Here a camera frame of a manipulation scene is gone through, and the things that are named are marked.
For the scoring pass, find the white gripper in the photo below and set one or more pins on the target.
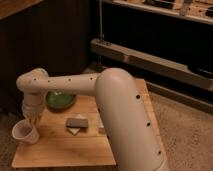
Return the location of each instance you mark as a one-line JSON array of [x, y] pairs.
[[32, 106]]

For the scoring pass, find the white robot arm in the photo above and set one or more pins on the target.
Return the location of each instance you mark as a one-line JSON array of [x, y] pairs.
[[122, 110]]

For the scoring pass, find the green ceramic bowl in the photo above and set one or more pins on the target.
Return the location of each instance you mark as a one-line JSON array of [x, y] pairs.
[[59, 100]]

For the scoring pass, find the dark sponge block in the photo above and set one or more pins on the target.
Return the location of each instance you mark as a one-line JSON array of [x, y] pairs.
[[75, 124]]

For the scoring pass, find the wooden table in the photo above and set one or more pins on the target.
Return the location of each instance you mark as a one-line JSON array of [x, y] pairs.
[[90, 147]]

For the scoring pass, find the white bottle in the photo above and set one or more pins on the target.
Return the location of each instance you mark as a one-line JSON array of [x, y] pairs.
[[101, 128]]

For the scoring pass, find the dark wooden cabinet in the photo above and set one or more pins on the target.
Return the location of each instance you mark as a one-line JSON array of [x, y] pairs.
[[53, 35]]

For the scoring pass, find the metal shelf rack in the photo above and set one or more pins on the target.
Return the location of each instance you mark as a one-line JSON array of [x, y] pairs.
[[175, 55]]

